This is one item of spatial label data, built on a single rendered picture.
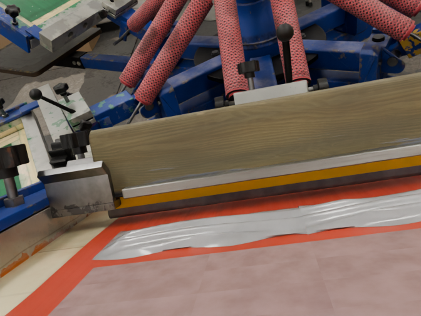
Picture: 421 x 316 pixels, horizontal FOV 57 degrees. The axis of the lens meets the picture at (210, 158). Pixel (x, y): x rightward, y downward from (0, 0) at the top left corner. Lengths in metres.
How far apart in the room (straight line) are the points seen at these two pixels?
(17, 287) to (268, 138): 0.25
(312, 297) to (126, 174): 0.25
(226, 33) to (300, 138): 0.50
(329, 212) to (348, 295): 0.12
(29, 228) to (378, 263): 0.31
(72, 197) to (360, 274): 0.29
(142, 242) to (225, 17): 0.63
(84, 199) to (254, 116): 0.19
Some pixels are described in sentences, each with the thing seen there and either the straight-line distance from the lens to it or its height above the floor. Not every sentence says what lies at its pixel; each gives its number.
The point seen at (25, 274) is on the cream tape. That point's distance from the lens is 0.37.
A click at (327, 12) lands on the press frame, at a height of 1.02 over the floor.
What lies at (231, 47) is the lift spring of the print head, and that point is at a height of 1.17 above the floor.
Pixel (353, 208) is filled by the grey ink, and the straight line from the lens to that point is 0.34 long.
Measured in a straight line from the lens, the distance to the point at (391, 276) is 0.25.
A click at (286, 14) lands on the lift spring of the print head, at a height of 1.19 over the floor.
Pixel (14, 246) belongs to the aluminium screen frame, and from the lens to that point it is 0.39.
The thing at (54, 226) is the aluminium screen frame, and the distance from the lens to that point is 0.45.
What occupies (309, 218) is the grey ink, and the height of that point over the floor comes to 1.26.
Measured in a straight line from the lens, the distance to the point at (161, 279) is 0.28.
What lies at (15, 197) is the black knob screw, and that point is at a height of 1.28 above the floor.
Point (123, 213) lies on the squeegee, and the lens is 0.44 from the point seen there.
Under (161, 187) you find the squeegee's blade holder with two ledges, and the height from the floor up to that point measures 1.26.
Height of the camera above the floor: 1.52
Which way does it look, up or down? 39 degrees down
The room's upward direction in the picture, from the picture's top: 16 degrees counter-clockwise
